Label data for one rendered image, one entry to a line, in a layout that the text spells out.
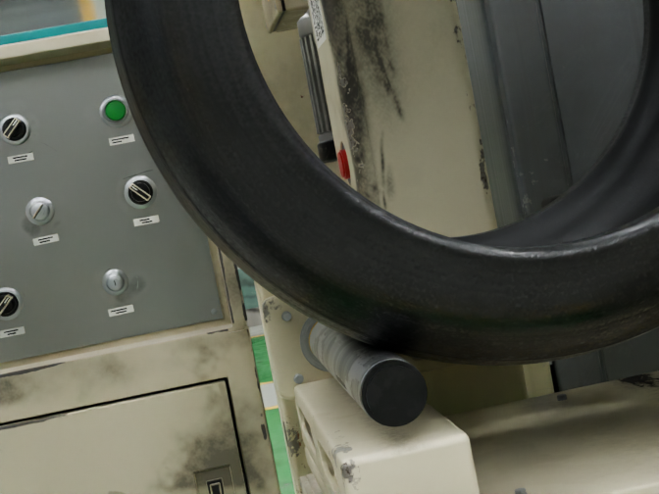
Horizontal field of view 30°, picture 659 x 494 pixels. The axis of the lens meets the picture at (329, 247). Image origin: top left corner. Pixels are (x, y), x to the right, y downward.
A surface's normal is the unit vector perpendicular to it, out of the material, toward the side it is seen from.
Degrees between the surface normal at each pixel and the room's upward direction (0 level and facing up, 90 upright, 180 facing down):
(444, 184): 90
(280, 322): 90
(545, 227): 80
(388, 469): 90
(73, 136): 90
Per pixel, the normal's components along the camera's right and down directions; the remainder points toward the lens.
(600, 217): 0.00, -0.11
